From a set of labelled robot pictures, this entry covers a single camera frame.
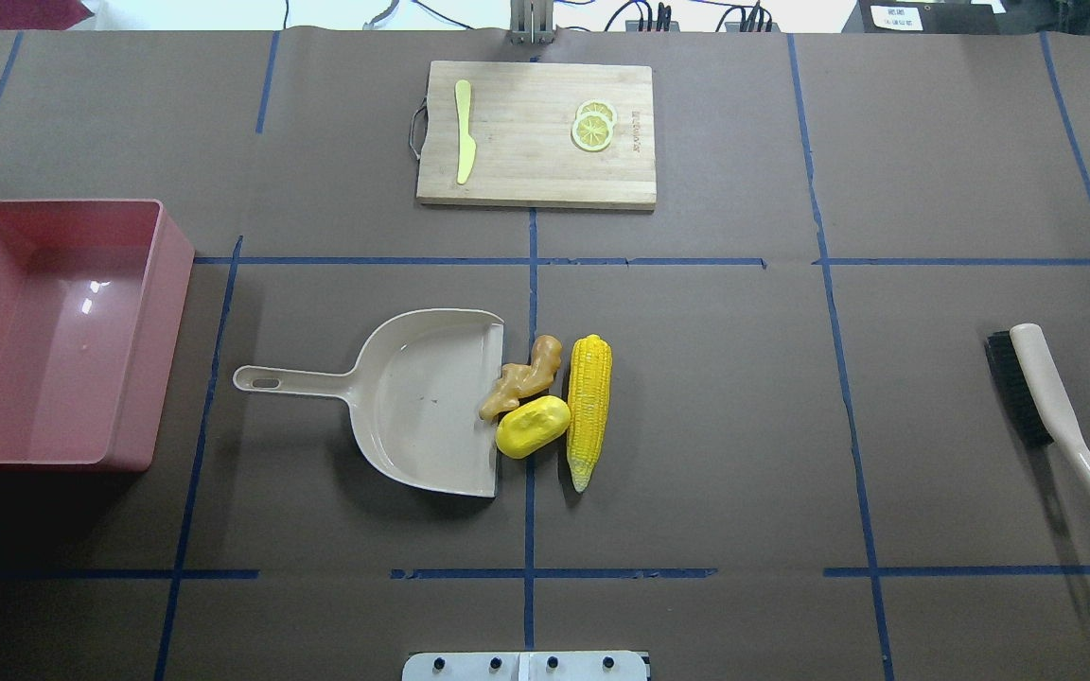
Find tan toy ginger root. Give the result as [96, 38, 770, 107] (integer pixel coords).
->
[479, 335, 562, 422]

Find aluminium frame post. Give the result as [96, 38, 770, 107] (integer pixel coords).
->
[509, 0, 556, 44]

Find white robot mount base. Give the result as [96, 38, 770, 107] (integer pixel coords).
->
[401, 650, 652, 680]

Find red cloth chair back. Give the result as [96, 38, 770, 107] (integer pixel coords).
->
[0, 1, 94, 31]

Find pink plastic bin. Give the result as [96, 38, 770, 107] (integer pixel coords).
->
[0, 200, 195, 471]

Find beige brush black bristles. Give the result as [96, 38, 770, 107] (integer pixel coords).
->
[983, 323, 1090, 498]

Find yellow plastic knife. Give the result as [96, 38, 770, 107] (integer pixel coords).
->
[455, 80, 477, 185]

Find upper lemon slice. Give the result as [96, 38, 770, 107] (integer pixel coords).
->
[576, 99, 618, 126]

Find beige plastic dustpan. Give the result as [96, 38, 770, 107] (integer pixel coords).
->
[231, 307, 502, 498]

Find yellow toy potato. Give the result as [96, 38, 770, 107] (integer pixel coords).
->
[496, 396, 571, 460]

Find black box white label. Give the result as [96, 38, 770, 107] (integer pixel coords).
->
[841, 1, 1000, 35]

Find yellow toy corn cob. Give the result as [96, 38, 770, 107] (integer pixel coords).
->
[566, 335, 613, 492]

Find wooden cutting board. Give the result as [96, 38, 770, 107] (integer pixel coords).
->
[416, 61, 658, 212]

